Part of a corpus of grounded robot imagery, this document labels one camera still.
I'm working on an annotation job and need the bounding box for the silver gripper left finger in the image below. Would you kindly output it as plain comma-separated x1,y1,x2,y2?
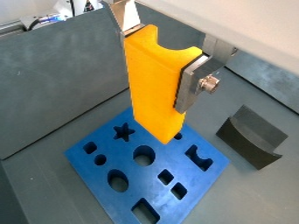
102,0,144,38

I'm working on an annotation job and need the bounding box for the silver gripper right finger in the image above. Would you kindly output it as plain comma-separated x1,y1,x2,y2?
174,34,238,114

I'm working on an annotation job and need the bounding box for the orange arch block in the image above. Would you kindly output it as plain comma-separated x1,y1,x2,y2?
124,24,202,144

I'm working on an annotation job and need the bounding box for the dark grey curved holder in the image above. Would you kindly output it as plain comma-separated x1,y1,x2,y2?
216,105,289,170

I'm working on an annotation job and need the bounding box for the blue shape sorter board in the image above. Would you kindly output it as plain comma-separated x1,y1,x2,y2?
64,109,230,224

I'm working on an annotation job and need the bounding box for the silver aluminium rail with cable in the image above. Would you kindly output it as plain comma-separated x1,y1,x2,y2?
0,0,103,38

